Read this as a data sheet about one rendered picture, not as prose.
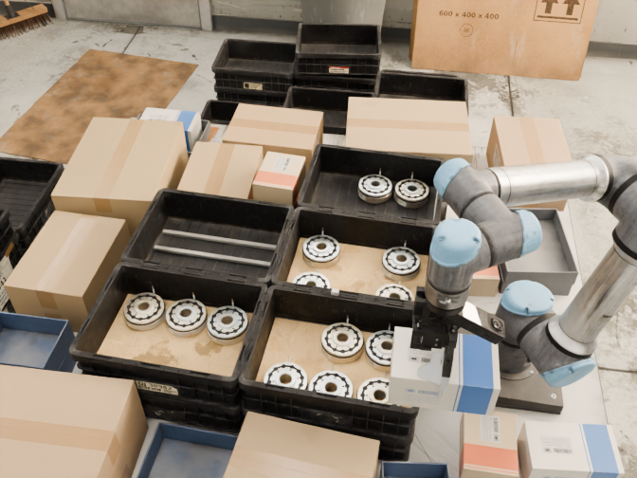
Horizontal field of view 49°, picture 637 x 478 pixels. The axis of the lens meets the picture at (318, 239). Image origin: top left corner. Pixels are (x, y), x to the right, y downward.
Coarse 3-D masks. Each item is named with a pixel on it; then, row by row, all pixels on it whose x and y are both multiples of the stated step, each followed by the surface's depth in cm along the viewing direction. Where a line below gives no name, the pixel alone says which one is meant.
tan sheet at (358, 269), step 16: (304, 240) 198; (352, 256) 194; (368, 256) 194; (304, 272) 189; (320, 272) 189; (336, 272) 189; (352, 272) 189; (368, 272) 189; (336, 288) 185; (352, 288) 185; (368, 288) 185
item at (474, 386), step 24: (408, 336) 136; (408, 360) 131; (456, 360) 131; (480, 360) 131; (408, 384) 130; (432, 384) 129; (456, 384) 128; (480, 384) 128; (432, 408) 134; (456, 408) 133; (480, 408) 132
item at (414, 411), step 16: (272, 288) 172; (288, 288) 172; (368, 304) 169; (384, 304) 168; (400, 304) 168; (256, 336) 161; (240, 384) 152; (256, 384) 152; (272, 384) 152; (304, 400) 151; (320, 400) 150; (336, 400) 149; (352, 400) 149; (368, 400) 149; (400, 416) 148; (416, 416) 148
